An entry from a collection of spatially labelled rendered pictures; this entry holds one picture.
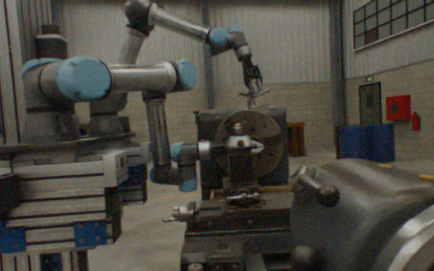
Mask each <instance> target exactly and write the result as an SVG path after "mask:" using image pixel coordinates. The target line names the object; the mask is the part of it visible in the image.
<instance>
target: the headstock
mask: <svg viewBox="0 0 434 271"><path fill-rule="evenodd" d="M250 109H251V110H254V111H262V112H264V113H265V114H267V115H268V116H270V117H271V118H272V119H273V120H274V121H275V122H276V121H277V122H276V123H277V124H278V125H279V126H280V132H281V133H280V135H281V138H282V141H284V147H283V153H282V155H281V157H280V162H279V163H278V164H277V166H276V167H275V168H274V169H272V171H271V172H270V173H268V174H267V175H265V176H262V177H259V178H258V182H257V183H258V184H283V183H288V182H287V180H288V178H289V173H290V171H289V158H288V145H287V132H286V125H287V118H286V108H285V107H284V106H282V105H269V106H256V107H251V108H250ZM242 110H248V107H243V108H230V109H217V110H204V111H200V112H199V114H198V116H197V115H196V125H197V128H198V133H197V139H198V141H199V142H202V140H204V141H209V142H210V141H214V133H215V131H216V130H217V128H218V126H219V125H220V123H221V121H222V120H223V119H224V118H226V117H228V116H229V115H230V114H232V113H234V112H235V111H242ZM206 127H207V128H206ZM282 166H283V167H282ZM223 177H228V172H226V171H225V170H224V169H223V168H221V165H220V163H219V162H218V161H217V159H216V158H215V156H214V160H211V159H210V160H202V161H200V185H201V186H202V187H204V188H207V187H220V186H223V183H222V178H223Z"/></svg>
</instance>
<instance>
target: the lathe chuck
mask: <svg viewBox="0 0 434 271"><path fill-rule="evenodd" d="M228 118H230V119H231V120H232V121H233V122H234V123H235V124H236V123H241V124H242V125H243V126H244V127H245V132H246V133H245V134H246V135H252V136H256V137H257V138H261V137H264V136H271V135H274V134H278V133H281V132H280V126H279V125H278V124H277V123H276V122H275V121H274V120H273V119H272V118H271V117H270V116H268V115H267V114H265V113H264V112H262V111H254V110H242V111H235V112H234V113H232V114H230V115H229V116H228V117H226V118H224V119H223V120H222V121H221V124H220V125H219V126H218V128H217V130H216V131H215V133H214V146H215V145H220V144H226V140H228V138H229V136H232V133H231V132H230V131H229V130H228V128H227V127H226V126H225V125H224V124H223V122H224V121H226V120H227V119H228ZM283 147H284V141H282V142H280V143H277V144H274V145H272V146H269V147H265V148H264V149H263V150H262V151H261V152H260V153H259V154H258V155H257V176H258V177H262V176H265V175H267V174H268V173H270V172H271V171H272V169H274V168H275V167H276V166H277V164H278V163H279V162H280V157H281V155H282V153H283ZM215 158H216V159H217V161H218V162H219V163H220V165H221V168H223V169H224V170H225V171H226V172H228V159H227V157H226V155H222V156H215Z"/></svg>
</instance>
